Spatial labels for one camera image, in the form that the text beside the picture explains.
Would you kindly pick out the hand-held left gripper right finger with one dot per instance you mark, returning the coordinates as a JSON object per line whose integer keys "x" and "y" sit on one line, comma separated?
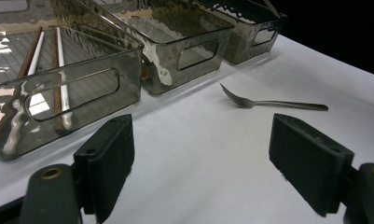
{"x": 309, "y": 161}

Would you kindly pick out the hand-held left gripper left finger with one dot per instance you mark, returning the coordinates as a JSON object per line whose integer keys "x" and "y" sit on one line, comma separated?
{"x": 110, "y": 161}

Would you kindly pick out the clear grey plastic bin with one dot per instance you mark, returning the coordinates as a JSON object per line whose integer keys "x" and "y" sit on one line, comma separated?
{"x": 91, "y": 90}
{"x": 166, "y": 25}
{"x": 240, "y": 46}

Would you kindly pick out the metal fork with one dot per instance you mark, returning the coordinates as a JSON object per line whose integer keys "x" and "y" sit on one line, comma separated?
{"x": 246, "y": 102}

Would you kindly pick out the white ceramic spoon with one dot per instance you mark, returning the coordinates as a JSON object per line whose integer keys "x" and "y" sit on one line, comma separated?
{"x": 166, "y": 80}

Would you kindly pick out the white chopstick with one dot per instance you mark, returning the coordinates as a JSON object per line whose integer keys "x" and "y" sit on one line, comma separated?
{"x": 61, "y": 56}
{"x": 35, "y": 59}

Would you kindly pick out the black curtain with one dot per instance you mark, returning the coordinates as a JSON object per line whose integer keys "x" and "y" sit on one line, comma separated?
{"x": 337, "y": 28}

